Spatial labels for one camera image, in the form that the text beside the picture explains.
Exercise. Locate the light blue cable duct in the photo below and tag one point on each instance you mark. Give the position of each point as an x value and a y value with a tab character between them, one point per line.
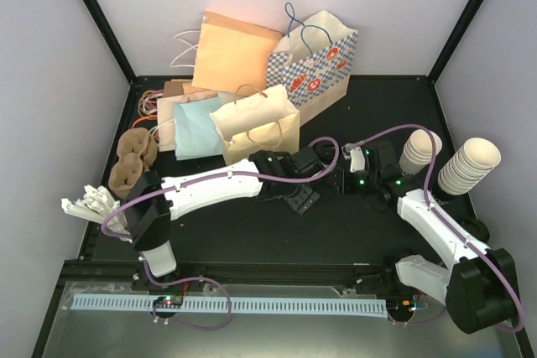
375	308

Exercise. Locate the black frame post right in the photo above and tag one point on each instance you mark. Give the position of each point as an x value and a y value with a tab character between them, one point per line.
464	21

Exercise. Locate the brown pulp carrier stack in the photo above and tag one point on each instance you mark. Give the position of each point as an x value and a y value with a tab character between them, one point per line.
136	150

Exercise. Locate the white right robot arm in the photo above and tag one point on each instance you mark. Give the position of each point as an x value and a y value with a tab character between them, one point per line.
477	285

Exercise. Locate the black cup lid stack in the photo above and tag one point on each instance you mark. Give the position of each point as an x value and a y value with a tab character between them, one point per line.
476	228

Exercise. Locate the short white cup stack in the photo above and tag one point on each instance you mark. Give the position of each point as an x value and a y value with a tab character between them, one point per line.
417	152

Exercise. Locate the flat brown paper bags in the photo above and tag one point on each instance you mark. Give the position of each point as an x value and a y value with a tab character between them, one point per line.
158	106

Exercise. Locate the tall white cup stack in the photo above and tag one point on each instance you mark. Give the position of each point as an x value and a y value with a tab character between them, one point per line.
471	163

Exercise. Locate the black frame post left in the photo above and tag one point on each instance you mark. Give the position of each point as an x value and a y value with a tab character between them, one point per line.
99	17

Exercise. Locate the orange paper bag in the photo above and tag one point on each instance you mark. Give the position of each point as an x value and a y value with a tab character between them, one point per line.
232	53

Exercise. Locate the blue checkered paper bag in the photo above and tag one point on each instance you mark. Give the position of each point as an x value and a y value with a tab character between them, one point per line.
313	61

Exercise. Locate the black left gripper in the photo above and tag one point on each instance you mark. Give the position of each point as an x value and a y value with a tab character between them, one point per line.
302	203

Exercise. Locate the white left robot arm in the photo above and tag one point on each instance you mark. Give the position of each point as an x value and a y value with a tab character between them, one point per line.
155	202

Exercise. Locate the beige kraft paper bag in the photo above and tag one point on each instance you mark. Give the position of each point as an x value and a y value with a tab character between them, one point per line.
266	120

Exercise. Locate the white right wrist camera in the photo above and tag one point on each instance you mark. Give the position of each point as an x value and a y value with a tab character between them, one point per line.
355	156

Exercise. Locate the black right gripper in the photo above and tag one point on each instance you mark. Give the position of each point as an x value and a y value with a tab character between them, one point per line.
341	184

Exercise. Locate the black frame post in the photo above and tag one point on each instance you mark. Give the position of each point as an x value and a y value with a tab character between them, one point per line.
464	21
99	17

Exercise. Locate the black coffee cup lid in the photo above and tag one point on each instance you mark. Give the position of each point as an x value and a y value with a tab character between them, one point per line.
325	151

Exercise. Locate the light blue paper bag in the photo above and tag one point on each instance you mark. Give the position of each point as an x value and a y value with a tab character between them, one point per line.
195	131

